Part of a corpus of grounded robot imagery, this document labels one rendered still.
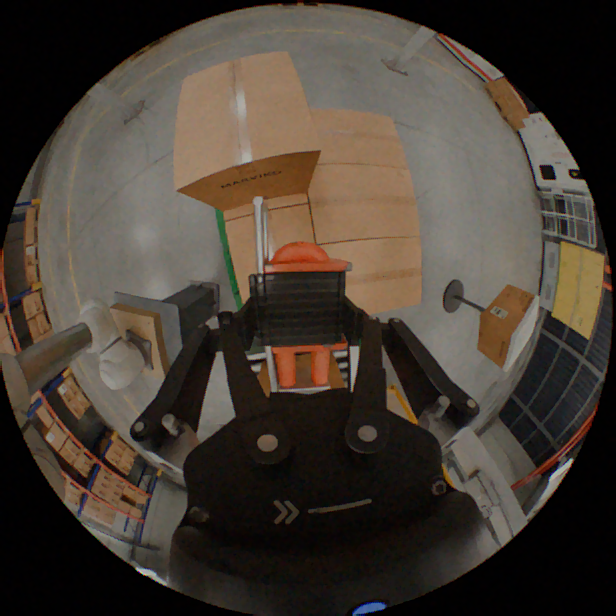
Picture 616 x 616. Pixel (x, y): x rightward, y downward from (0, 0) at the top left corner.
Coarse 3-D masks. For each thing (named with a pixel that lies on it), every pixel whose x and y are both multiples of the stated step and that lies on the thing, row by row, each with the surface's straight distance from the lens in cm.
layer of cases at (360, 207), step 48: (336, 144) 102; (384, 144) 115; (336, 192) 90; (384, 192) 100; (240, 240) 86; (288, 240) 83; (336, 240) 86; (384, 240) 95; (240, 288) 88; (384, 288) 98
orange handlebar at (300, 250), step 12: (276, 252) 16; (288, 252) 16; (300, 252) 16; (312, 252) 16; (324, 252) 17; (276, 360) 20; (288, 360) 20; (312, 360) 20; (324, 360) 20; (288, 372) 21; (312, 372) 22; (324, 372) 21; (288, 384) 22
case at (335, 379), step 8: (296, 360) 96; (304, 360) 95; (264, 368) 97; (336, 368) 86; (264, 376) 92; (328, 376) 83; (336, 376) 82; (264, 384) 88; (336, 384) 79; (344, 384) 78
